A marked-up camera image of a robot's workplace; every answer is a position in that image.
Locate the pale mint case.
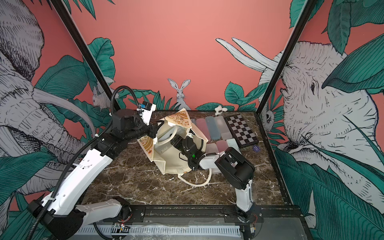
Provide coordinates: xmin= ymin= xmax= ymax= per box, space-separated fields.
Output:
xmin=226 ymin=139 xmax=241 ymax=153

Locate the small white toy figure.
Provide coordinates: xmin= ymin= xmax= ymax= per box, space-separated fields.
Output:
xmin=215 ymin=105 xmax=228 ymax=117

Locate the black front mounting rail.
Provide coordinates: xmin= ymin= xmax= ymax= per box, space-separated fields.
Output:
xmin=128 ymin=205 xmax=302 ymax=224

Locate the cream floral canvas tote bag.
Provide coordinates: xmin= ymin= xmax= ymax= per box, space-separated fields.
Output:
xmin=138 ymin=108 xmax=208 ymax=187

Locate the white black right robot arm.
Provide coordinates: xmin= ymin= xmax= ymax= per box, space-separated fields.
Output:
xmin=171 ymin=135 xmax=255 ymax=214

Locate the pink pencil case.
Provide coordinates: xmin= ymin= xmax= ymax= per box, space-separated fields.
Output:
xmin=196 ymin=118 xmax=211 ymax=141
xmin=216 ymin=140 xmax=229 ymax=153

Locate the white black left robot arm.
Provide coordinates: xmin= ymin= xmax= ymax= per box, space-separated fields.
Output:
xmin=27 ymin=121 xmax=163 ymax=240

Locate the black white chessboard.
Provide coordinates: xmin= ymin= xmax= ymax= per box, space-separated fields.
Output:
xmin=224 ymin=115 xmax=259 ymax=148

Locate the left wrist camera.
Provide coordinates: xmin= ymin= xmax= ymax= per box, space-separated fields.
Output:
xmin=112 ymin=101 xmax=157 ymax=130

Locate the black corrugated left cable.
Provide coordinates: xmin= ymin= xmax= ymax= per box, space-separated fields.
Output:
xmin=26 ymin=85 xmax=140 ymax=240

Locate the translucent white pencil case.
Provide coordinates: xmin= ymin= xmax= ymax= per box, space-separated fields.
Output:
xmin=214 ymin=116 xmax=233 ymax=140

